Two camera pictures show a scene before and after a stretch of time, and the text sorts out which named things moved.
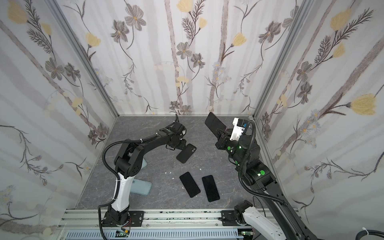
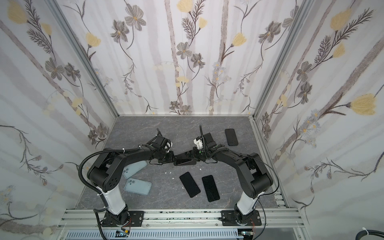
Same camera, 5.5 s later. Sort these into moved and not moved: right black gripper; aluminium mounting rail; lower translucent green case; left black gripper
Moved: left black gripper; right black gripper
Not moved: lower translucent green case; aluminium mounting rail
